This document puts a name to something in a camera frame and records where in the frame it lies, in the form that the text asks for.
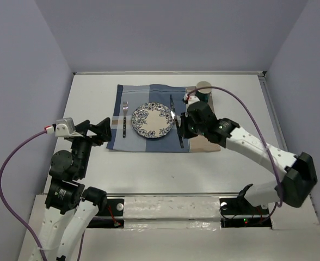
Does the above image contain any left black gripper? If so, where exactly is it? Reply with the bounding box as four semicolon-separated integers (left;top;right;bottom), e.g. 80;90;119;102
72;116;112;177

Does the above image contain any paper cup green base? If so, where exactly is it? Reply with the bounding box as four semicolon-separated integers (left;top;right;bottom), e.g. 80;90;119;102
195;81;212;103

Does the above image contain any steak knife patterned handle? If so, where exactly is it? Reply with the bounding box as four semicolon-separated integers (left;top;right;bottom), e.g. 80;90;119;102
170;95;184;148

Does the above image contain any blue beige plaid cloth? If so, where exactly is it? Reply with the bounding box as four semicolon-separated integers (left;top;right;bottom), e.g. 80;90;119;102
107;84;220;153

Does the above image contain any silver fork patterned handle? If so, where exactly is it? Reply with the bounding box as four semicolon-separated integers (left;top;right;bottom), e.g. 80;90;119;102
122;101;128;138

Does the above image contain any blue floral ceramic plate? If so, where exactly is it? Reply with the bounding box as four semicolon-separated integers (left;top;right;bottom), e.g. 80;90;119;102
131;102;174;139

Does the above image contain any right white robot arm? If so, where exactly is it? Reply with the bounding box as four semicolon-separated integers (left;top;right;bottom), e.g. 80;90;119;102
180;96;317;213

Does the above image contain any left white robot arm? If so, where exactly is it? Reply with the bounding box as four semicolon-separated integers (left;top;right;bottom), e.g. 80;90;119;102
29;117;112;260

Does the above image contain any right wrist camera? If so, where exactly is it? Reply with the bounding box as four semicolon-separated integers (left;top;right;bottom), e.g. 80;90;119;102
182;94;200;105

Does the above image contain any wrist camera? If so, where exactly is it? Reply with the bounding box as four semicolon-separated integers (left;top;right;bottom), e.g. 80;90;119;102
182;94;200;105
44;117;82;138

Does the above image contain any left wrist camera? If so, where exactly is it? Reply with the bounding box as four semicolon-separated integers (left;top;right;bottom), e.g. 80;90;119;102
44;117;82;138

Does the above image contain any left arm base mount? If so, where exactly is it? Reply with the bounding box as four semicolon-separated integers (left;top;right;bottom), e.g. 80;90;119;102
87;197;125;229

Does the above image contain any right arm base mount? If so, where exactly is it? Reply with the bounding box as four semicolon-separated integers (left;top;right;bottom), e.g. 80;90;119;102
219;197;272;228

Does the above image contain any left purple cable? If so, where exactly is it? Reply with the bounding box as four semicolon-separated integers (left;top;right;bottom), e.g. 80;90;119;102
0;130;83;261

